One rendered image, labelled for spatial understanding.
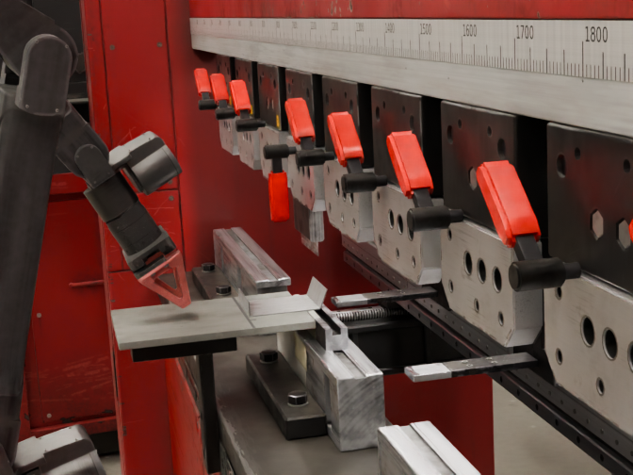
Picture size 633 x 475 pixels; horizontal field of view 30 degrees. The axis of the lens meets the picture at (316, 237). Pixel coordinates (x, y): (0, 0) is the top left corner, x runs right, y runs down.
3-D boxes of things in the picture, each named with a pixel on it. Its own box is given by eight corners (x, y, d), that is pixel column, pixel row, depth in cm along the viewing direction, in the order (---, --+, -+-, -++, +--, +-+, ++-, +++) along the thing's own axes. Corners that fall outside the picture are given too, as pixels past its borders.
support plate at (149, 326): (110, 317, 169) (110, 310, 169) (288, 297, 175) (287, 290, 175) (119, 351, 152) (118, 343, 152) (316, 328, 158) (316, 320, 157)
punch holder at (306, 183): (289, 195, 152) (282, 68, 149) (352, 189, 154) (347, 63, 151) (316, 214, 138) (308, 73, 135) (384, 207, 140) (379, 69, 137)
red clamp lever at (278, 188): (267, 221, 148) (262, 144, 146) (299, 218, 148) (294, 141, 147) (269, 223, 146) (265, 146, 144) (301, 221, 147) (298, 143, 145)
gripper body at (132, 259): (167, 235, 166) (137, 192, 164) (175, 247, 156) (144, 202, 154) (129, 261, 165) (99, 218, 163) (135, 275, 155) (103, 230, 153)
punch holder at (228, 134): (220, 146, 210) (214, 54, 207) (267, 143, 212) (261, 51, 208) (234, 156, 195) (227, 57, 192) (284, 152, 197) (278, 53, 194)
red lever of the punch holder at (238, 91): (226, 77, 169) (237, 125, 163) (254, 75, 170) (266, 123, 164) (225, 87, 171) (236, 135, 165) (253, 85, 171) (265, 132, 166)
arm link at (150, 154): (55, 140, 157) (70, 155, 150) (125, 93, 160) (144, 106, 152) (102, 209, 163) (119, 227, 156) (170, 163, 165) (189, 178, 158)
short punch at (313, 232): (295, 243, 169) (291, 178, 168) (309, 241, 170) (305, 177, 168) (311, 256, 160) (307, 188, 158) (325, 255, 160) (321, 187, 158)
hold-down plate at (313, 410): (246, 372, 178) (245, 353, 177) (281, 368, 179) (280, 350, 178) (286, 441, 149) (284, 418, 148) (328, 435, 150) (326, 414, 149)
